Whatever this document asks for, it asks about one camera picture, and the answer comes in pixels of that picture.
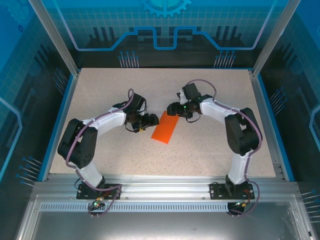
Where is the orange paper sheet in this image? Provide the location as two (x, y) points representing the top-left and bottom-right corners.
(150, 110), (180, 145)

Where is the blue table edge strip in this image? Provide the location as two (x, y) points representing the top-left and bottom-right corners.
(41, 73), (77, 182)
(256, 74), (296, 182)

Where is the shiny metal tray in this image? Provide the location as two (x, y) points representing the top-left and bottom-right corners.
(14, 194), (315, 240)

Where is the thin black right gripper cable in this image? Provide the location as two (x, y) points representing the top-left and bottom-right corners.
(186, 113), (202, 123)

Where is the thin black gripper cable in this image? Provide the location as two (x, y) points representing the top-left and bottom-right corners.
(124, 123), (141, 134)
(186, 113), (202, 123)

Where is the thin black left gripper cable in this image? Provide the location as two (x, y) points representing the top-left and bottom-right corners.
(124, 123), (141, 134)

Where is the aluminium mounting rail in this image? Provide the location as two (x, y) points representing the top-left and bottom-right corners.
(32, 173), (301, 201)

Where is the aluminium side rail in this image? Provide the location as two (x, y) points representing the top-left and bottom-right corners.
(247, 69), (286, 181)

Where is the slotted metal cable duct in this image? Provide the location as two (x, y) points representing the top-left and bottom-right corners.
(39, 202), (293, 213)

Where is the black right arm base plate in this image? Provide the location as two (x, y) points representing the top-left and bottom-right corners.
(209, 181), (256, 200)

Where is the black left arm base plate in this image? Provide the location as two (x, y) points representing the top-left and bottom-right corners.
(76, 183), (123, 200)

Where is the cable connector with green light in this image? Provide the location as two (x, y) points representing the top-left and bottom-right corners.
(91, 197), (105, 210)

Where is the aluminium frame post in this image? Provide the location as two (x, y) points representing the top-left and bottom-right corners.
(251, 0), (302, 77)
(26, 0), (81, 77)

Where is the cable connector with orange wires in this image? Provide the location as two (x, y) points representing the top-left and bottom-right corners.
(233, 199), (251, 209)

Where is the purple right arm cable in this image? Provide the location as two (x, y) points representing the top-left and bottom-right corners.
(184, 78), (263, 217)

